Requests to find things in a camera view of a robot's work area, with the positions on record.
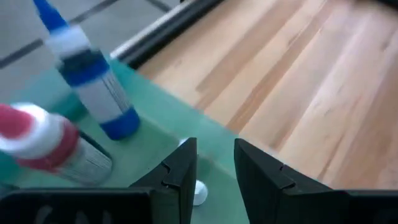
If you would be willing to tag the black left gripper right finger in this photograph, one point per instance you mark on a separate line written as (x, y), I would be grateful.
(264, 193)

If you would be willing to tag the large blue food coloring bottle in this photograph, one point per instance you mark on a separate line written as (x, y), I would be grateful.
(93, 93)

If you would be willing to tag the large red food coloring bottle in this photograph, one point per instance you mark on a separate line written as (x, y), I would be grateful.
(46, 146)

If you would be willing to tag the teal translucent plastic bin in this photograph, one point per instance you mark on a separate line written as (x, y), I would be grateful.
(149, 149)

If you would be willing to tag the black aluminium table frame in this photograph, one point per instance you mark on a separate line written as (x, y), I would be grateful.
(169, 35)

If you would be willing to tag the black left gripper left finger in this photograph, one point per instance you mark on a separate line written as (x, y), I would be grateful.
(168, 193)

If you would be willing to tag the small dark food coloring bottle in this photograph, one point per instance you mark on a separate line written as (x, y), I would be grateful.
(200, 193)

